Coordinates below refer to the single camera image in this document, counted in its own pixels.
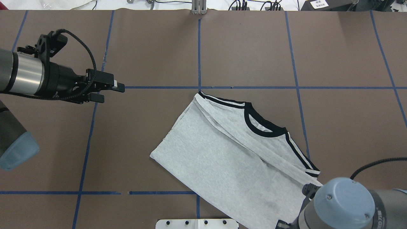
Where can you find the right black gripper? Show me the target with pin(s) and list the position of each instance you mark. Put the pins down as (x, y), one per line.
(282, 225)

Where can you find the grey cartoon print t-shirt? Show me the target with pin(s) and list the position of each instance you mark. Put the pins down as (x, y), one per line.
(242, 164)

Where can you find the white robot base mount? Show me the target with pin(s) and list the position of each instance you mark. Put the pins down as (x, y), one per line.
(197, 224)

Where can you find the clear plastic bag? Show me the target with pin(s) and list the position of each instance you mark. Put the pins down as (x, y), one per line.
(65, 4)

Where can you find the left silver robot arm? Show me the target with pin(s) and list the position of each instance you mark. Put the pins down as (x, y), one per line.
(17, 143)

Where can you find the aluminium frame post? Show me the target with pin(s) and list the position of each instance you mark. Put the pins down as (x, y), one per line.
(199, 7)

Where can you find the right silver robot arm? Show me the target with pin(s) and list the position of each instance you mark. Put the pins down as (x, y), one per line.
(343, 203)

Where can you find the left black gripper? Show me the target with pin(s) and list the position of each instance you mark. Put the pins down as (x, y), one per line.
(63, 81)

